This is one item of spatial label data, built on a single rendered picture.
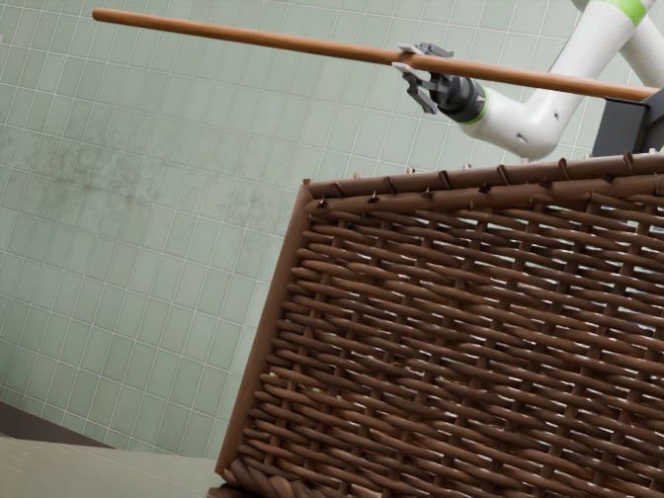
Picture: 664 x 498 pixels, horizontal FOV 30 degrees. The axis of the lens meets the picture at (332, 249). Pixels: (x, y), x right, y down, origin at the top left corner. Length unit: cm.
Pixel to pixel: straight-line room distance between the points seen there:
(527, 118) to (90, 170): 222
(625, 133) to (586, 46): 144
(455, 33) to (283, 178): 71
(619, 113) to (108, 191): 329
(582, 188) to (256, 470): 20
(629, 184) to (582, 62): 208
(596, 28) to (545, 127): 24
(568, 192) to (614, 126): 66
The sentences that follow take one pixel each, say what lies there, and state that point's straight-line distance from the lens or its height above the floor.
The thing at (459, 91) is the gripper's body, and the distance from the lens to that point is 248.
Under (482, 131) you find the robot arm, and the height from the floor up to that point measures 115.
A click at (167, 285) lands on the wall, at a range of 411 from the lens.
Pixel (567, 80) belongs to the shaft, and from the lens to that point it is 220.
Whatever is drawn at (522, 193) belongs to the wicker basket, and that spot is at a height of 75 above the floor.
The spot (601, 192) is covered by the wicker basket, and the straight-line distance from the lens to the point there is 54.
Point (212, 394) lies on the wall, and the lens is 394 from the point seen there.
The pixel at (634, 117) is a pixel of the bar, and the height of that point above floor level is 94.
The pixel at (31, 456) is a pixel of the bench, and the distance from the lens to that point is 54.
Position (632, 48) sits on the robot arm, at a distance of 291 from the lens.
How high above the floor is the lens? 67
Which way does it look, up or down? 4 degrees up
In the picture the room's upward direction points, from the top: 17 degrees clockwise
